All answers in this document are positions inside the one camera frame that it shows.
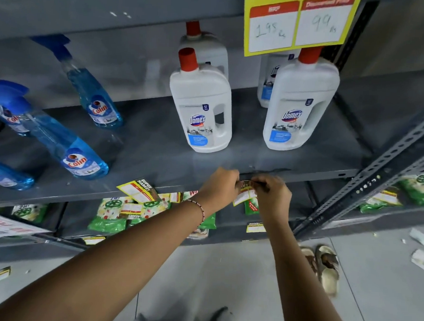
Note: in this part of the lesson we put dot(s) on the person's right forearm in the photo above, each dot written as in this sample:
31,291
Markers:
297,283

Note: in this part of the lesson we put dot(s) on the white red paper sign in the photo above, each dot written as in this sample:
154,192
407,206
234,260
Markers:
6,225

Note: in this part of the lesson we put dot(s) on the small yellow white price tag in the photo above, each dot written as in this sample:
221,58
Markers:
244,195

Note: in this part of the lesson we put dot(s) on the person's left hand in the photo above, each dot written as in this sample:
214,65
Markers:
217,189

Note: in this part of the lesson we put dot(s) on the person's left forearm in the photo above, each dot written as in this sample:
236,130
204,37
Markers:
96,269

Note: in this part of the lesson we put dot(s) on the blue spray bottle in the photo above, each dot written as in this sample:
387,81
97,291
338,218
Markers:
91,95
5,116
63,147
5,176

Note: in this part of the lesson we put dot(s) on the yellow shelf label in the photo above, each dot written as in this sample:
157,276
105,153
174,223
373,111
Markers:
93,240
255,228
0,275

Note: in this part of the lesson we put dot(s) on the person's grey clothing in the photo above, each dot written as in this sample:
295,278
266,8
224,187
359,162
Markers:
210,319

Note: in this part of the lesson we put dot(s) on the person's right fingers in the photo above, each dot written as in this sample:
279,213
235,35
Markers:
261,182

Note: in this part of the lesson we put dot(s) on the beige sandal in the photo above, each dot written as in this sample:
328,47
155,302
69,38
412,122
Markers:
328,267
309,257

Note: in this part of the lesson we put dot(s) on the person's right hand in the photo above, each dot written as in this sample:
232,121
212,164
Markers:
275,201

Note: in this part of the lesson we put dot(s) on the yellow white price card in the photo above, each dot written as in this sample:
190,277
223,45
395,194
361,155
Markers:
137,190

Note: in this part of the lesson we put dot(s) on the grey metal shelf rack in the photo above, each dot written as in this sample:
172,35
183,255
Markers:
152,145

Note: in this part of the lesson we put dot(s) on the white paper scrap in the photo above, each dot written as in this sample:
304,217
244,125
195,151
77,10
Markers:
420,237
419,260

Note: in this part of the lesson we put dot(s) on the grey perforated shelf rack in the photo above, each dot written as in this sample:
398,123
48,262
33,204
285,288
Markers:
382,167

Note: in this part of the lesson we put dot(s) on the large yellow price sign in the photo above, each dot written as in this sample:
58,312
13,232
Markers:
297,23

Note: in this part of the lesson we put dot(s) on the green white packet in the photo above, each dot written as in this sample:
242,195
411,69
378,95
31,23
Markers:
252,207
378,202
30,213
210,222
108,215
421,189
149,208

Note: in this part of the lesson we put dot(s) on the white bottle with red cap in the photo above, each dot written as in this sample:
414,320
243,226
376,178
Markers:
296,110
267,83
212,48
200,108

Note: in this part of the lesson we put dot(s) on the person's left fingers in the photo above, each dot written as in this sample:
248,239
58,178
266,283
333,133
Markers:
233,181

